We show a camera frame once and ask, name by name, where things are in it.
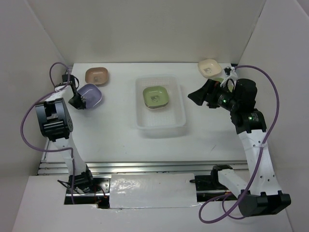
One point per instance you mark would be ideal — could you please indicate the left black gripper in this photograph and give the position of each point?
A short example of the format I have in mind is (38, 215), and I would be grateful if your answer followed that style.
(81, 104)

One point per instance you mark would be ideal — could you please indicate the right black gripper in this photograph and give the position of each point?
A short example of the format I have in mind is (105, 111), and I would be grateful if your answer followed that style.
(213, 88)

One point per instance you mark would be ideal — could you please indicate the purple plate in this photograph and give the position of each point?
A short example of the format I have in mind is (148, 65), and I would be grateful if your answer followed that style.
(92, 95)

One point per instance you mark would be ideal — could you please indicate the green plate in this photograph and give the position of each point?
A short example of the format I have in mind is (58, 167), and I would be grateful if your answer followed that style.
(228, 83)
(155, 97)

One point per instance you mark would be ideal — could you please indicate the cream plate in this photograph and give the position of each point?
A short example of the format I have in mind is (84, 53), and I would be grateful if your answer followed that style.
(209, 68)

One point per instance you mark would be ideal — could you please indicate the brown plate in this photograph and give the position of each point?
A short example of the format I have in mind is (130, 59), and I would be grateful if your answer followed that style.
(98, 76)

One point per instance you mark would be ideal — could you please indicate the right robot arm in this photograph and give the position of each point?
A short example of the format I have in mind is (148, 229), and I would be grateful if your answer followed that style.
(262, 195)

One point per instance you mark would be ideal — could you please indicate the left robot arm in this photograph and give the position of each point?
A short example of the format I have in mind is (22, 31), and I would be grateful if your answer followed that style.
(56, 124)

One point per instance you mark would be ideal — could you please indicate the white plastic bin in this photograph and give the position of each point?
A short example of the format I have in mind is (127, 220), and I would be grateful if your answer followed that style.
(169, 117)

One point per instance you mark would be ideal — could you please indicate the white tape cover panel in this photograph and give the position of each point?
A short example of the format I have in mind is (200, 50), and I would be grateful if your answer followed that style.
(139, 191)

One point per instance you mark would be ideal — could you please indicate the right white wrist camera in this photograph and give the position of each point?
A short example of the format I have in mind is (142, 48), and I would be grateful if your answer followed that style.
(230, 72)

